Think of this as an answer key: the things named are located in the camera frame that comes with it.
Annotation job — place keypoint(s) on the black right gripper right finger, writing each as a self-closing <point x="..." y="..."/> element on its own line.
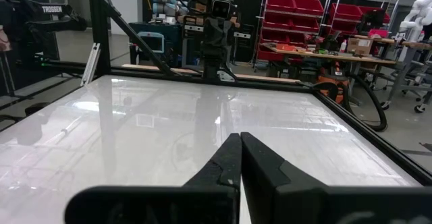
<point x="287" y="200"/>

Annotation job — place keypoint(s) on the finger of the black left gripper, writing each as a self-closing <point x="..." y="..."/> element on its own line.
<point x="211" y="53"/>
<point x="223" y="53"/>

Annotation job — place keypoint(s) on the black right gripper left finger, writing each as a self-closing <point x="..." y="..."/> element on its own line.
<point x="202" y="200"/>

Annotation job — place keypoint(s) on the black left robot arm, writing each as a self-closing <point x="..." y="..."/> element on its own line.
<point x="212" y="70"/>

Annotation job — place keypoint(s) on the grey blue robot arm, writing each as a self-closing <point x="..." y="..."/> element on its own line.
<point x="165" y="4"/>

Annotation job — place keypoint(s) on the dark machine cabinet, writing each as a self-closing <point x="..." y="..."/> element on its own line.
<point x="168" y="45"/>

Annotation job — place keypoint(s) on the grey teach pendant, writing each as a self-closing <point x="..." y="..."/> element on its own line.
<point x="152" y="43"/>

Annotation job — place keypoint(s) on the rack with red bins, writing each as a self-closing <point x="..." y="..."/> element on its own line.
<point x="347" y="13"/>
<point x="287" y="18"/>

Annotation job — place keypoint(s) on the wooden workbench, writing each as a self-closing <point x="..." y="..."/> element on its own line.
<point x="324" y="56"/>

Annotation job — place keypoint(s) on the orange black shop vacuum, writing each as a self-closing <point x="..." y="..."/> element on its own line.
<point x="332" y="82"/>

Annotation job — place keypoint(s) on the silver aluminium extrusion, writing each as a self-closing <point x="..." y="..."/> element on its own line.
<point x="90" y="63"/>

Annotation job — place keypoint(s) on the cardboard box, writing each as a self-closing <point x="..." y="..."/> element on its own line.
<point x="359" y="46"/>

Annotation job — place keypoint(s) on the white humanoid robot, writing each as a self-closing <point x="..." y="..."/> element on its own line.
<point x="416" y="15"/>

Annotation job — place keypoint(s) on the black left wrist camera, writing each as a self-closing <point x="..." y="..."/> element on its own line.
<point x="221" y="6"/>

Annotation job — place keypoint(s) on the black aluminium table frame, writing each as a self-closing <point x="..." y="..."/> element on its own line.
<point x="101" y="25"/>

